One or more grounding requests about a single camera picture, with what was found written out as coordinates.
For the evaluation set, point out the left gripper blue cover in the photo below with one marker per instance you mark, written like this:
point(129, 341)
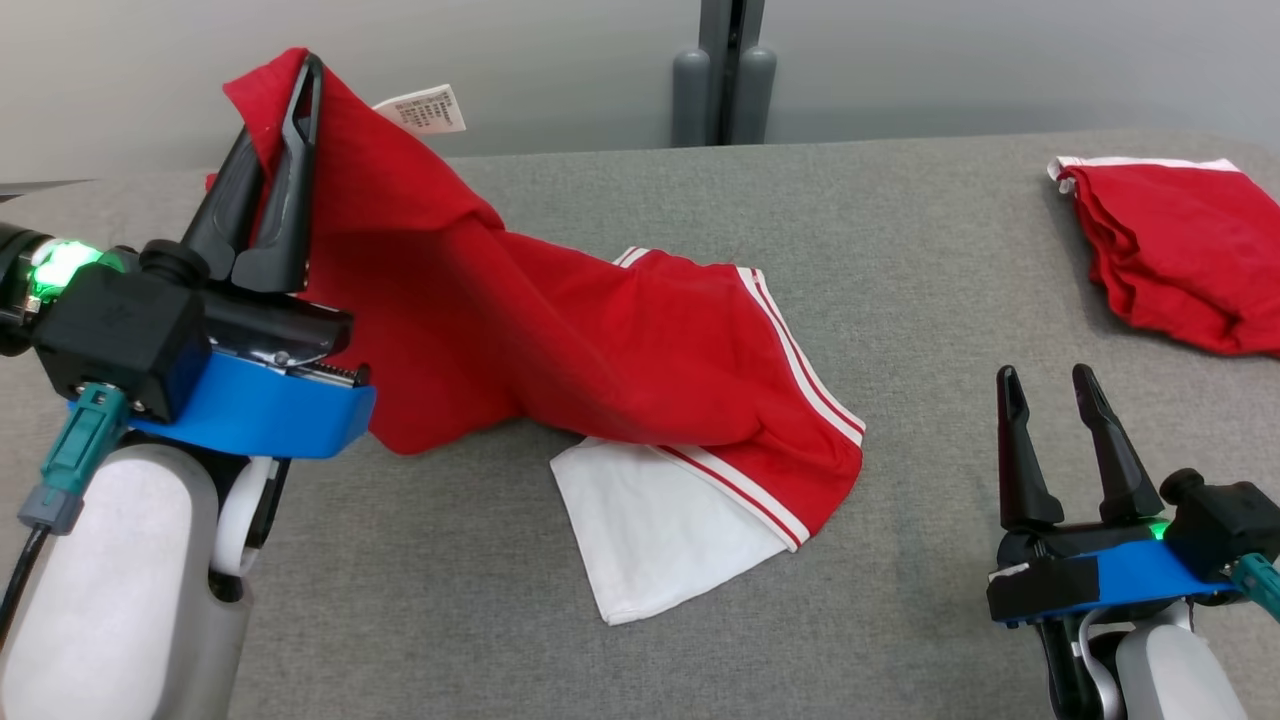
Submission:
point(260, 410)

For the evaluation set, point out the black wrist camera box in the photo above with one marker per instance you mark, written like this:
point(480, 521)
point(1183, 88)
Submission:
point(120, 340)
point(1235, 525)

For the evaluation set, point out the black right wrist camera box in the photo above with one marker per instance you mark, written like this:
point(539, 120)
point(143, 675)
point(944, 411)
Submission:
point(1235, 525)

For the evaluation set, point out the grey partition post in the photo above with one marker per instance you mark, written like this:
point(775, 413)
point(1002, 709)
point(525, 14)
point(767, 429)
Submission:
point(725, 80)

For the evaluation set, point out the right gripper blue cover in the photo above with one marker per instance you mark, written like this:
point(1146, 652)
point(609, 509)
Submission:
point(1100, 580)

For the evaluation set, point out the red jersey shirt white sleeves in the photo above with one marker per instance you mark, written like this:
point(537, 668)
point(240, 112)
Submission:
point(600, 350)

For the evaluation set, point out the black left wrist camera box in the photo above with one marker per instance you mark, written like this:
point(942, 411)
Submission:
point(120, 340)

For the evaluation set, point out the red shorts white waistband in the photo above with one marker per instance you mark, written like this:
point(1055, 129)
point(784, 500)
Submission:
point(1180, 250)

